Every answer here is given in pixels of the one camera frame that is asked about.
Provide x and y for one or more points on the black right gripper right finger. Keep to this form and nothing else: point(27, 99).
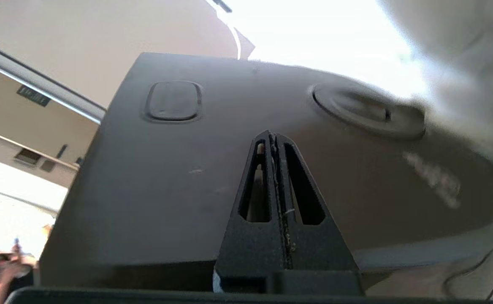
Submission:
point(322, 253)

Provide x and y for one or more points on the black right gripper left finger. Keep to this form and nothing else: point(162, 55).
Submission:
point(250, 253)

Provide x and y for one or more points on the black rice cooker lid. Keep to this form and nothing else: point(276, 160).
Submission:
point(166, 177)

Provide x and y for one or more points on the bystander bare hand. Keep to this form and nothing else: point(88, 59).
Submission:
point(14, 266)

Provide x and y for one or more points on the grey rectangular ceiling vent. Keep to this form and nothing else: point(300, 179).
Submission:
point(28, 156)

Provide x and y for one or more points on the dark rectangular ceiling vent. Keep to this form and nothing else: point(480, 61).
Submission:
point(33, 95)

